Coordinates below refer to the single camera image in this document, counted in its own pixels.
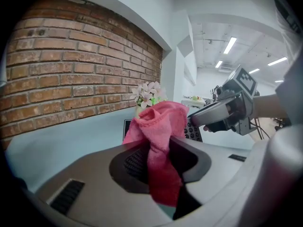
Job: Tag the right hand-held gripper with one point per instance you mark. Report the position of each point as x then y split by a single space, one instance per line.
246 84

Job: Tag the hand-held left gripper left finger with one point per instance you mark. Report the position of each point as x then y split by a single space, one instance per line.
94 178

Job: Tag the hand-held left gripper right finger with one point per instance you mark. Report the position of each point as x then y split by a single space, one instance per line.
220 171

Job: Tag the pink cleaning cloth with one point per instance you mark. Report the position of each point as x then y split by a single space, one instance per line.
161 136

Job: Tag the person's right forearm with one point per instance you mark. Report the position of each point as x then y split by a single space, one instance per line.
270 106

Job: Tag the white desk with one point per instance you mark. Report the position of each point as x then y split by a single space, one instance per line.
193 103

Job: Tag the green apple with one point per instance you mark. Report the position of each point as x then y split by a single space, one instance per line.
194 98

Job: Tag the ceiling strip light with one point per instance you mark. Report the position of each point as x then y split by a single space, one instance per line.
279 81
218 64
230 45
254 71
277 61

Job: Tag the light blue table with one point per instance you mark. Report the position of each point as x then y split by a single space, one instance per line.
59 138

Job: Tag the pale pink flowers in vase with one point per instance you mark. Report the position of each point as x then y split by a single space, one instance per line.
148 94

